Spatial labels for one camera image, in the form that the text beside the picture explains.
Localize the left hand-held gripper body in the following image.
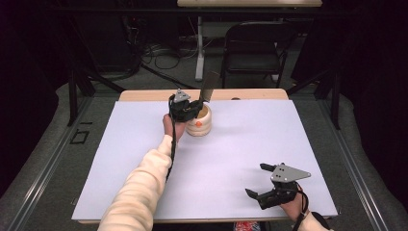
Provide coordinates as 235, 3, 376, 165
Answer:
167, 89, 197, 123

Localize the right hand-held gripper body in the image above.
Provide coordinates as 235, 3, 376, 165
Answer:
258, 163, 312, 211

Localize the cream ribbed knife holder pot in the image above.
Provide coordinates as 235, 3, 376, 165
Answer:
185, 103, 214, 138

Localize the black cleaver knife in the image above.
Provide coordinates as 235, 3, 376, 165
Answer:
198, 70, 221, 104

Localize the person's left hand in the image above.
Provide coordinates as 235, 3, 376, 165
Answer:
162, 113, 188, 144

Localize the person's right hand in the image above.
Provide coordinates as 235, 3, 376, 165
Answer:
280, 186, 310, 223

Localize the red patterned clothing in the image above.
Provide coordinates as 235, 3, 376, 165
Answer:
234, 220, 263, 231

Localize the white table mat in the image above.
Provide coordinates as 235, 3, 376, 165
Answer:
70, 99, 340, 221

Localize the background desk with white leg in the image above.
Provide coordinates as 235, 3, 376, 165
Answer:
176, 0, 323, 82

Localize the wooden table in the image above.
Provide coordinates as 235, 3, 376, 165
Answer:
70, 89, 340, 225

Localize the black folding chair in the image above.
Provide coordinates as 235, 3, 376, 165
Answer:
219, 20, 298, 90

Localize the black metal stand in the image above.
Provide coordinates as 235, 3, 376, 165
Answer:
286, 67, 342, 131
66, 67, 127, 127

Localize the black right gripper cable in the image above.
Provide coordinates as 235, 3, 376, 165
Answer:
292, 190, 311, 231

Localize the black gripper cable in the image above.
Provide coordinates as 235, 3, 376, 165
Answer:
165, 94, 179, 181
292, 190, 311, 231

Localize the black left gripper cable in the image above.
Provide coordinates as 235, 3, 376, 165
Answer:
165, 94, 179, 181

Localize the tangle of floor cables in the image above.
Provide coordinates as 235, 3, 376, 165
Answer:
140, 42, 200, 70

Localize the metal floor rail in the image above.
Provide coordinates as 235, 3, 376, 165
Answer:
9, 95, 94, 231
319, 99, 390, 231

